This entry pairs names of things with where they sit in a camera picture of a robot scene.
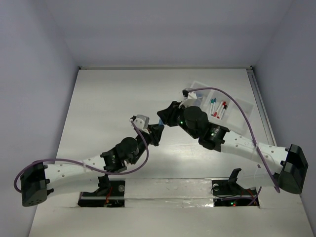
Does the red whiteboard marker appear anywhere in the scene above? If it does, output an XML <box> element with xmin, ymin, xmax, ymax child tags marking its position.
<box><xmin>213</xmin><ymin>101</ymin><xmax>226</xmax><ymax>118</ymax></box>
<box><xmin>213</xmin><ymin>101</ymin><xmax>223</xmax><ymax>117</ymax></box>

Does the green whiteboard marker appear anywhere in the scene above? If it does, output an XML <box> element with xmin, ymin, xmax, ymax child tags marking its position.
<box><xmin>210</xmin><ymin>98</ymin><xmax>217</xmax><ymax>116</ymax></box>

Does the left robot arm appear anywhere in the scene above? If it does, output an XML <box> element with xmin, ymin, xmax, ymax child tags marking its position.
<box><xmin>14</xmin><ymin>123</ymin><xmax>164</xmax><ymax>207</ymax></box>

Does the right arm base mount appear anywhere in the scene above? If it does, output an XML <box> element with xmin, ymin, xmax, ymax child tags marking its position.
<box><xmin>210</xmin><ymin>168</ymin><xmax>260</xmax><ymax>207</ymax></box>

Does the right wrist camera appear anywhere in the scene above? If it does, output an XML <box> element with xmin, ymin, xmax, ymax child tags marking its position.
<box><xmin>179</xmin><ymin>88</ymin><xmax>201</xmax><ymax>107</ymax></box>

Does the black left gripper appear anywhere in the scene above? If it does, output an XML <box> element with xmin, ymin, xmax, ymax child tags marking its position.
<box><xmin>130</xmin><ymin>123</ymin><xmax>162</xmax><ymax>164</ymax></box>

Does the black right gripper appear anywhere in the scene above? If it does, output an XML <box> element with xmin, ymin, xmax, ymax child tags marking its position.
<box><xmin>157</xmin><ymin>102</ymin><xmax>198</xmax><ymax>140</ymax></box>

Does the black whiteboard marker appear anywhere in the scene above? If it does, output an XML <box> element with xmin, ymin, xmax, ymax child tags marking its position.
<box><xmin>217</xmin><ymin>105</ymin><xmax>227</xmax><ymax>119</ymax></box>

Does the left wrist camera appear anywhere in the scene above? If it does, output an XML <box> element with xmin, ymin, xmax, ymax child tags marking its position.
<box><xmin>129</xmin><ymin>115</ymin><xmax>150</xmax><ymax>133</ymax></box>

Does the paper clip jar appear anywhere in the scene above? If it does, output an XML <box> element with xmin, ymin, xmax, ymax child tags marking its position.
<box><xmin>194</xmin><ymin>90</ymin><xmax>204</xmax><ymax>100</ymax></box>

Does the white compartment organizer tray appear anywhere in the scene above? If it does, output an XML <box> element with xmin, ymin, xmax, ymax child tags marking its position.
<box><xmin>184</xmin><ymin>81</ymin><xmax>254</xmax><ymax>135</ymax></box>

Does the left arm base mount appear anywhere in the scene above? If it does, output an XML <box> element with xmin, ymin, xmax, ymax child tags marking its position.
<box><xmin>78</xmin><ymin>175</ymin><xmax>125</xmax><ymax>208</ymax></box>

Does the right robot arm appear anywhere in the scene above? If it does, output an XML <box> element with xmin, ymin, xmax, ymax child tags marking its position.
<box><xmin>157</xmin><ymin>101</ymin><xmax>308</xmax><ymax>194</ymax></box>

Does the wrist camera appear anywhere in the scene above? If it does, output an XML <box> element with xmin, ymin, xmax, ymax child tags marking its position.
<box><xmin>129</xmin><ymin>115</ymin><xmax>150</xmax><ymax>133</ymax></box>
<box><xmin>179</xmin><ymin>88</ymin><xmax>201</xmax><ymax>107</ymax></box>

